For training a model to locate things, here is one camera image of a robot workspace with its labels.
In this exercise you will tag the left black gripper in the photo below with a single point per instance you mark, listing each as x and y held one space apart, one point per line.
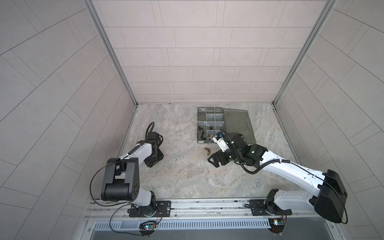
149 163

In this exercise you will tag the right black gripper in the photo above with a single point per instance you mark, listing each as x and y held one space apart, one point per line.
219 154

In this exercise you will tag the brass wing nuts pair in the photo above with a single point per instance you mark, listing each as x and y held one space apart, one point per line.
208 151

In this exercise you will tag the clear compartment organizer box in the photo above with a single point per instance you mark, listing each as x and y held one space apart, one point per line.
212 119

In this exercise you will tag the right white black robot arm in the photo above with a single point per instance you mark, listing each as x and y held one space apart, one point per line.
323 192

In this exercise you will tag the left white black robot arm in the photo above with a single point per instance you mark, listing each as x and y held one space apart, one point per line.
122 176

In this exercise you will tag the right controller board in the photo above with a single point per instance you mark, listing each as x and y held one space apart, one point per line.
277 226

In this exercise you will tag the controller board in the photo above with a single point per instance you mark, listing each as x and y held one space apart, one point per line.
277 226
147 228

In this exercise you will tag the left controller board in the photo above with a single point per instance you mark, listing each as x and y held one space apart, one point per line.
147 228

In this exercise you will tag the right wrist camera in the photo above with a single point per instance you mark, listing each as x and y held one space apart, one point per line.
219 140

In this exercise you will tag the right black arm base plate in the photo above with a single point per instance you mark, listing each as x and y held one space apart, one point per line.
260 208

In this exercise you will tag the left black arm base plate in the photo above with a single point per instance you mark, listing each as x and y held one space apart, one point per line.
158 209

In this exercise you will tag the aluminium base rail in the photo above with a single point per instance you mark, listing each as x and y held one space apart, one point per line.
221 208

